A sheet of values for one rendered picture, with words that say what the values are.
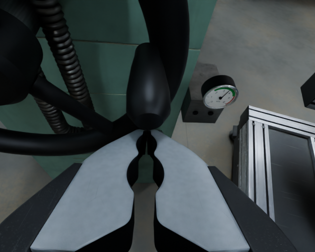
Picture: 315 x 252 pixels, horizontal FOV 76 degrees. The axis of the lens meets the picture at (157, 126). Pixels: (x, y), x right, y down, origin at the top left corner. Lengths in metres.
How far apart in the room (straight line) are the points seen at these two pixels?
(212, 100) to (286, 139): 0.72
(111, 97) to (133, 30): 0.16
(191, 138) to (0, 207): 0.90
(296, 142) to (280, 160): 0.14
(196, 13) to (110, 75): 0.19
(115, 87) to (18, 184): 0.75
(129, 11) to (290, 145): 0.90
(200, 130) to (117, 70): 0.83
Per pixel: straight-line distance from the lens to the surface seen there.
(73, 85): 0.27
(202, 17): 0.35
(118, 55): 0.38
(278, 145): 1.03
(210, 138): 1.15
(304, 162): 1.06
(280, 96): 1.62
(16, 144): 0.29
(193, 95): 0.43
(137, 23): 0.35
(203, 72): 0.49
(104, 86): 0.44
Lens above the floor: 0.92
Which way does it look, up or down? 55 degrees down
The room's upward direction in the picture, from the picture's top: 12 degrees clockwise
